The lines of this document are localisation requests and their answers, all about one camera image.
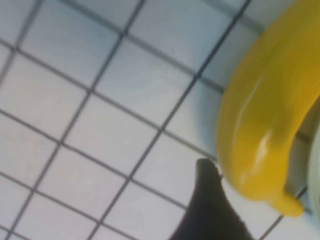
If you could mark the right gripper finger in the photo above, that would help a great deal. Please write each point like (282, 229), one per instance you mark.
(210, 212)

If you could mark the yellow banana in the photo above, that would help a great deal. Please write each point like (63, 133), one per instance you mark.
(255, 125)

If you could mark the light blue plastic plate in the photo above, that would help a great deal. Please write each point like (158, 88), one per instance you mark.
(316, 175)

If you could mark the white grid tablecloth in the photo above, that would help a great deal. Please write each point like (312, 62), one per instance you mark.
(87, 125)

